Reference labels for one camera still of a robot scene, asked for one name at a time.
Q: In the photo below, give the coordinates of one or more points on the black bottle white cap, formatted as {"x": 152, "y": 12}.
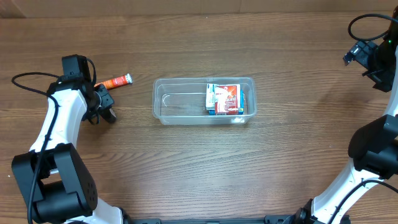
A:
{"x": 108, "y": 115}

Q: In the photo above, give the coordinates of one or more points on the clear plastic container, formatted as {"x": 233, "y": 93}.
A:
{"x": 181, "y": 101}

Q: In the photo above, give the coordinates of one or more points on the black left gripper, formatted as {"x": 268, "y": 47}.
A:
{"x": 108, "y": 98}

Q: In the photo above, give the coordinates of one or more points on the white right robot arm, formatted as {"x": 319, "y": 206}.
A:
{"x": 373, "y": 148}

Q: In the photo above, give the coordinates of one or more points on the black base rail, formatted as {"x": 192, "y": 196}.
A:
{"x": 268, "y": 219}

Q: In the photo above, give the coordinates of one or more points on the blue VapoDrops box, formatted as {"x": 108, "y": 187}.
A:
{"x": 240, "y": 110}

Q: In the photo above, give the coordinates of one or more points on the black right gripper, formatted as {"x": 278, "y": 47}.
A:
{"x": 361, "y": 51}

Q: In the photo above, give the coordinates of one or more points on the orange tablet tube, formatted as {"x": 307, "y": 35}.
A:
{"x": 117, "y": 82}

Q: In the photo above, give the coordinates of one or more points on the white box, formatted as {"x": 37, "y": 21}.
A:
{"x": 210, "y": 97}

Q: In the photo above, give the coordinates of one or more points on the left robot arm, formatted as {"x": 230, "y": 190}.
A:
{"x": 53, "y": 180}

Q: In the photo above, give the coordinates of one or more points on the red small carton box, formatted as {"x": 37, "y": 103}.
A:
{"x": 227, "y": 98}

